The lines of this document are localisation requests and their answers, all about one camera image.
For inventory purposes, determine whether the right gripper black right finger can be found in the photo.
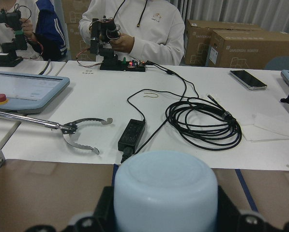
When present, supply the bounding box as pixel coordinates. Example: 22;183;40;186
217;185;241;232

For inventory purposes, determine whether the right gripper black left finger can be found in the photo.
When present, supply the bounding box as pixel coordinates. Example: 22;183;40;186
92;186;116;232

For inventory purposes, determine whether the light blue plastic cup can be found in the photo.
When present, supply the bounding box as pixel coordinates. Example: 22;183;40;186
114;151;218;232

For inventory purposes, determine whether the black power adapter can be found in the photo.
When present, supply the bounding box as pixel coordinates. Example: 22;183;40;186
118;119;145;163

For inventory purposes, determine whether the metal reacher grabber tool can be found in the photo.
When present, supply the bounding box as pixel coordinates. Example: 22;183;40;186
0;111;113;155

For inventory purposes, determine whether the black smartphone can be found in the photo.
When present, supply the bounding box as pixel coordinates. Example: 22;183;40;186
229;70;267;90

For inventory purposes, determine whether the teach pendant tablet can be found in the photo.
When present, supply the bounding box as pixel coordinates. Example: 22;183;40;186
0;71;70;114

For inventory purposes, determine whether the cardboard box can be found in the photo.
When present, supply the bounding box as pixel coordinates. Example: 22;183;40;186
205;30;289;71

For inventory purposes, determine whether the person in white hoodie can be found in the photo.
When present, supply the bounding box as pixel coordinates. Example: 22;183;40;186
78;0;185;65

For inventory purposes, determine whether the coiled black cable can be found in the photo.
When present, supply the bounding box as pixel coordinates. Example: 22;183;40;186
165;93;243;152

